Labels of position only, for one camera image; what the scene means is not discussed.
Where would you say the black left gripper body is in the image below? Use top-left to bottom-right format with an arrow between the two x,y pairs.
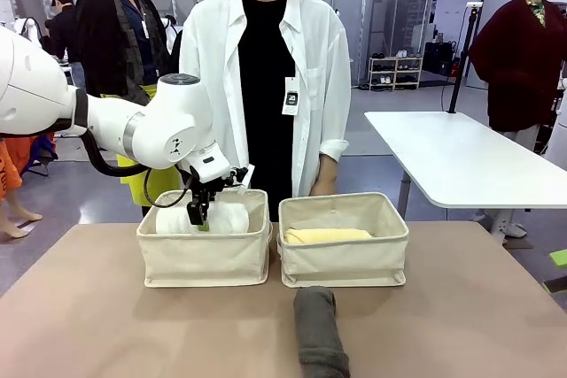
188,168 -> 236,206

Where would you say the white towel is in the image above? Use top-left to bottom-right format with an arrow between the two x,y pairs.
154,201 -> 251,235

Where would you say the yellow towel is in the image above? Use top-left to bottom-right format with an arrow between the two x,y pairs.
284,228 -> 373,245

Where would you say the person's left forearm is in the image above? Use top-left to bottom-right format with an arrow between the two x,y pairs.
313,153 -> 341,181

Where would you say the person's left hand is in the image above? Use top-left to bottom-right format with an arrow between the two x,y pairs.
311,177 -> 337,197

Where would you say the beige fabric basket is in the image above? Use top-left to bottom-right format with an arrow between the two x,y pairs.
136,189 -> 272,289
276,191 -> 411,289

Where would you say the white table leg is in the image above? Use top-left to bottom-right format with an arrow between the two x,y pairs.
478,208 -> 528,246

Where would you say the white hanging name tag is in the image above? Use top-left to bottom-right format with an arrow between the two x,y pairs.
281,76 -> 300,117

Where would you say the white side table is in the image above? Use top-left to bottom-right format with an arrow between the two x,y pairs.
363,111 -> 567,210

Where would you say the grey rolled towel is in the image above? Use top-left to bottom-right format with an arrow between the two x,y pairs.
292,285 -> 351,378

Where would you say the person in white shirt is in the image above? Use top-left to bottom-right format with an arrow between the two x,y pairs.
179,0 -> 353,222

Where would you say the grey table leg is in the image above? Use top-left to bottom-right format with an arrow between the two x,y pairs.
396,167 -> 413,220

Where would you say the orange cloth on chair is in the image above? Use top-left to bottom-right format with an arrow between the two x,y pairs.
4,134 -> 58,175

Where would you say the mannequin in orange shorts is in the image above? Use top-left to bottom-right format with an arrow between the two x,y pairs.
0,138 -> 43,240

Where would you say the mannequin in maroon cardigan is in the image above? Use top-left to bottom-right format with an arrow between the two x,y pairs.
468,0 -> 567,162

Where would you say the man in black cap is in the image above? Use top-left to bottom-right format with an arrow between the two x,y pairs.
43,0 -> 88,91

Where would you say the black tripod stand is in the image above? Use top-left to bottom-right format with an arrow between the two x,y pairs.
447,1 -> 484,114

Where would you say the wooden shoe rack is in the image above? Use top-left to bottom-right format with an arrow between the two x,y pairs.
367,55 -> 424,91

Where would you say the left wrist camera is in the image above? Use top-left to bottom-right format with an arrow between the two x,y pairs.
221,164 -> 256,196

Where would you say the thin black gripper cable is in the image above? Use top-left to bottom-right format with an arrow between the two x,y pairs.
143,168 -> 194,210

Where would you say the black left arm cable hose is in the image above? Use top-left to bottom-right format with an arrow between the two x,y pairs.
81,128 -> 150,178

